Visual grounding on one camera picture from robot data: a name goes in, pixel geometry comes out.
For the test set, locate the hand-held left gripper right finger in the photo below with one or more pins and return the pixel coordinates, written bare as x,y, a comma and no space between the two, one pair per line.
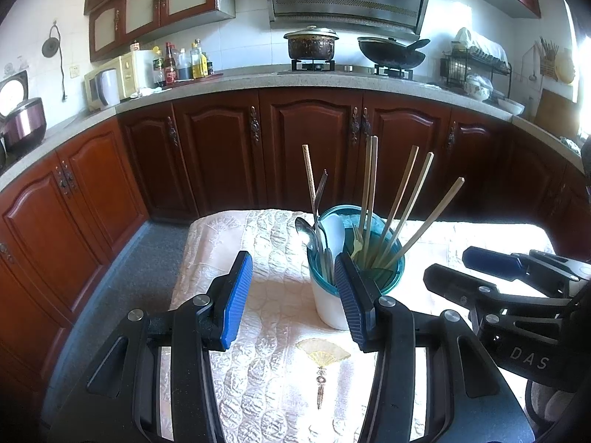
353,304

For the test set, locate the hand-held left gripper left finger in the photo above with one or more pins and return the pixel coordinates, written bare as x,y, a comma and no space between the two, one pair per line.
236,300

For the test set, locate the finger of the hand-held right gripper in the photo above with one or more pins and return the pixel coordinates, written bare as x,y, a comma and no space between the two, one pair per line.
491,262
457,284

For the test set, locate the white floral cup teal rim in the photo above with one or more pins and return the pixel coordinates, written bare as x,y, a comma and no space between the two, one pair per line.
330,304

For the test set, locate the small metal fork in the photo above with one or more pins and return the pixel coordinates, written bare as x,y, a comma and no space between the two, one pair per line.
358,242

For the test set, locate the white ceramic spoon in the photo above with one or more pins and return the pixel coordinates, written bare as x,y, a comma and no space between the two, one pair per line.
333,240

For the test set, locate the wooden chopstick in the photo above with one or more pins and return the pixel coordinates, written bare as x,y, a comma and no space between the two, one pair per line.
438,207
368,184
308,170
374,180

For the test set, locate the metal spoon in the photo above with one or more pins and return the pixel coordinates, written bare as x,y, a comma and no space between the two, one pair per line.
303,230

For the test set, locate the bundle of wooden chopsticks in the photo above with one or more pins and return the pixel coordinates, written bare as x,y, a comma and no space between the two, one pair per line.
418,184
401,182

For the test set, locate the person's right hand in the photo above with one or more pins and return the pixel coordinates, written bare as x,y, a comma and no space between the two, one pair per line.
549,401

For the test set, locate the quilted white table cover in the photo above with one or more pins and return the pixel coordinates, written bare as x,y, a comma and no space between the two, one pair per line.
277,286

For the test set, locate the brown wooden base cabinets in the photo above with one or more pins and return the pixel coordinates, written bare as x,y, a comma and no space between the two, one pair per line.
217,157

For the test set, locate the white bowl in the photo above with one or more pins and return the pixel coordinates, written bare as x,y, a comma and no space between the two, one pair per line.
510,106

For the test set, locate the wooden cutting board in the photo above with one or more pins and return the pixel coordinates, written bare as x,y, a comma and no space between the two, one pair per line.
556,115

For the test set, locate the floral ceramic bowl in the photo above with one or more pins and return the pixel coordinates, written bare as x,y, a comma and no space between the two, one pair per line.
479,87

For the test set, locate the white cloth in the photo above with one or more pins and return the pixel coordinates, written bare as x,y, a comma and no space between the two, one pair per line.
485,48

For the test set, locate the grey kitchen countertop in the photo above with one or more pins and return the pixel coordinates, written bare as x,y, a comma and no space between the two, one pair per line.
240,80

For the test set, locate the black wok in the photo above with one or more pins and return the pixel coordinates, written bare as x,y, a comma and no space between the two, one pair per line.
392,55

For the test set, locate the gas stove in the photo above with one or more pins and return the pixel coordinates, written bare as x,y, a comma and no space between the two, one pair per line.
351,70

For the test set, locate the row of condiment bottles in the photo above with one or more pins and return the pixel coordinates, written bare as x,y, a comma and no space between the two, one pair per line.
171,67

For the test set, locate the white electric kettle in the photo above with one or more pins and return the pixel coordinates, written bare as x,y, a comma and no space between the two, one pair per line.
110,87

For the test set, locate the white canister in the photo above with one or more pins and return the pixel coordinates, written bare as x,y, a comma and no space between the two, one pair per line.
145,69

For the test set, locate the cream microwave oven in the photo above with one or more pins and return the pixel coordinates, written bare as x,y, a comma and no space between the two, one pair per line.
127,74

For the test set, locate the dark cooking pot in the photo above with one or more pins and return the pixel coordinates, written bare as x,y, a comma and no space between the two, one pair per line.
311,46

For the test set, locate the purple rice cooker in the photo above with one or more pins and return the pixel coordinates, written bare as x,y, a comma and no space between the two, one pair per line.
27,124

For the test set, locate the steel range hood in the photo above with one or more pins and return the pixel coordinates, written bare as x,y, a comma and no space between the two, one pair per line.
346,0

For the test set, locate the dark round hanging item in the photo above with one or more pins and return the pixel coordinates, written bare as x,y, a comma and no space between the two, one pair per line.
50,48

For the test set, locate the wall utensil holder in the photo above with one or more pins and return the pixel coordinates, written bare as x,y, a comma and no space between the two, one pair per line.
548,64

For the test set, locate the wall socket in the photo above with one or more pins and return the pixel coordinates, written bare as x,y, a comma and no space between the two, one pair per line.
74,72

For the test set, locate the glass-door wooden wall cabinet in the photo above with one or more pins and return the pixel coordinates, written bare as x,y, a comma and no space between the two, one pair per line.
138,9

